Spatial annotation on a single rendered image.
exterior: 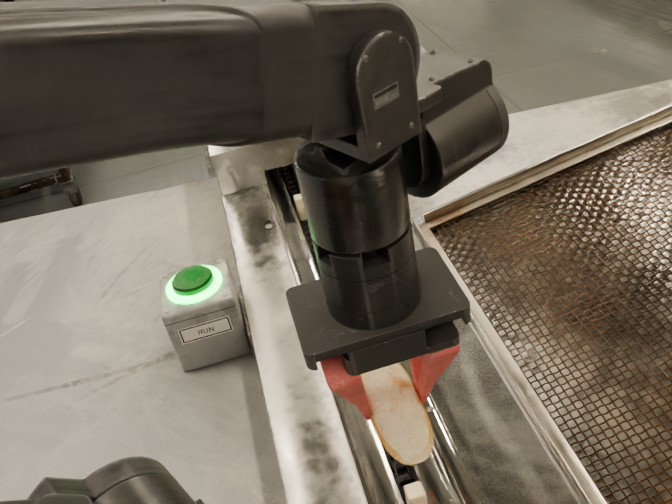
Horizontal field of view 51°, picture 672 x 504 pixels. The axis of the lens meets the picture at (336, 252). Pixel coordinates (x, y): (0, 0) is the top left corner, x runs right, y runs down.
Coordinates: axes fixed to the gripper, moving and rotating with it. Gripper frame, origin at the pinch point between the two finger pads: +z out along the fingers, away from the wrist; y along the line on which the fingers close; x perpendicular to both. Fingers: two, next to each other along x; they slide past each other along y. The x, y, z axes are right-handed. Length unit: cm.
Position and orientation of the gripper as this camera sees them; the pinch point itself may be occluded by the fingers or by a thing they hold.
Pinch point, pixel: (392, 396)
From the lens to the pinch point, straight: 49.7
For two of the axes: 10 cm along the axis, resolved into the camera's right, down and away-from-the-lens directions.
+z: 1.7, 7.8, 6.0
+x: 2.4, 5.6, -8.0
